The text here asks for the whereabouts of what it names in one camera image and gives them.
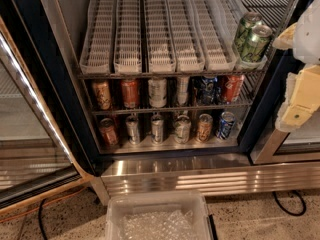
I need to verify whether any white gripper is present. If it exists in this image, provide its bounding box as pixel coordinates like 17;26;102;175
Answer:
272;0;320;133

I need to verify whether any green can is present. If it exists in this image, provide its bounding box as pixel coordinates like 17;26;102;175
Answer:
240;25;272;63
234;12;262;53

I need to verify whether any red can middle shelf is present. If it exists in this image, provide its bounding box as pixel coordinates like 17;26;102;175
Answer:
220;75;245;103

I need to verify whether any red can shelf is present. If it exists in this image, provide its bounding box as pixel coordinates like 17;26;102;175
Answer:
220;75;245;103
99;118;119;146

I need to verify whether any right glass fridge door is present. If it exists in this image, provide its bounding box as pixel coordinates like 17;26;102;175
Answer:
249;93;320;166

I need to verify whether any blue can bottom shelf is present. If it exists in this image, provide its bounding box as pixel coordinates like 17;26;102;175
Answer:
216;111;236;140

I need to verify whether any blue can shelf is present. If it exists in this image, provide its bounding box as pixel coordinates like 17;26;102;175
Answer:
216;111;236;140
195;76;218;105

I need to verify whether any blue can middle shelf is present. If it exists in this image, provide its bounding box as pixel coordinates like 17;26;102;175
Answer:
195;76;218;105

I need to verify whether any tan can bottom shelf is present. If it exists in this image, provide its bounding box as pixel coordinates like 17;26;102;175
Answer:
196;114;213;142

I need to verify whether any tan can shelf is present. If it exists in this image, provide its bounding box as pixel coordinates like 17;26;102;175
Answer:
196;114;213;142
92;81;111;110

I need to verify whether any steel fridge cabinet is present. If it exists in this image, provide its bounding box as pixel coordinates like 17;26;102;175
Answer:
0;0;320;207

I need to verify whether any white can bottom shelf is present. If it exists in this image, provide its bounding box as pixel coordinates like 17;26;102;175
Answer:
174;115;191;144

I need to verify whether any silver can shelf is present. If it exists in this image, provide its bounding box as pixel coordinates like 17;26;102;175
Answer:
151;114;164;144
126;115;141;145

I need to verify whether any orange can middle shelf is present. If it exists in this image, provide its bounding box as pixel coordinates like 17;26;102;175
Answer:
121;79;139;108

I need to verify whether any tan can middle shelf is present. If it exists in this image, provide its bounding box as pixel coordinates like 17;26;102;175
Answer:
92;81;111;110

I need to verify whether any red can bottom shelf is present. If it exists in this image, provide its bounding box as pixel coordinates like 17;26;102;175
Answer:
99;118;119;146

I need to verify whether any open glass fridge door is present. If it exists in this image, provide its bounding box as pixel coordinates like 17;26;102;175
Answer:
0;17;93;214

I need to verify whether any clear plastic bin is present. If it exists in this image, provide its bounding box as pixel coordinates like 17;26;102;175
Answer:
105;191;218;240

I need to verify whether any bubble wrap sheet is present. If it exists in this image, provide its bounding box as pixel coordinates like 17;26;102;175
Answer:
119;210;198;240

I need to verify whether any middle wire shelf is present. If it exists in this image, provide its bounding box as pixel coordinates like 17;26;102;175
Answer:
91;71;263;116

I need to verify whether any wire shelf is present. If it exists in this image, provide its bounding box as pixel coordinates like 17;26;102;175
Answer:
79;0;293;79
91;71;263;116

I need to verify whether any top wire shelf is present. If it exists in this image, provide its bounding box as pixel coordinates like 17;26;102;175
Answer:
79;0;293;79

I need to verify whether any black cable right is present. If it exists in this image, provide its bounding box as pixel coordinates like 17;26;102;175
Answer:
272;189;308;217

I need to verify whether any black cable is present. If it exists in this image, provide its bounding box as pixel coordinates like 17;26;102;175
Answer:
272;189;308;217
37;197;51;240

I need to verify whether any orange cable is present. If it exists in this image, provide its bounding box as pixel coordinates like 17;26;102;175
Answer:
0;186;88;224

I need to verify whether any black cable left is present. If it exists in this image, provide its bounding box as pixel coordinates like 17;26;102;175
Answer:
37;197;51;240

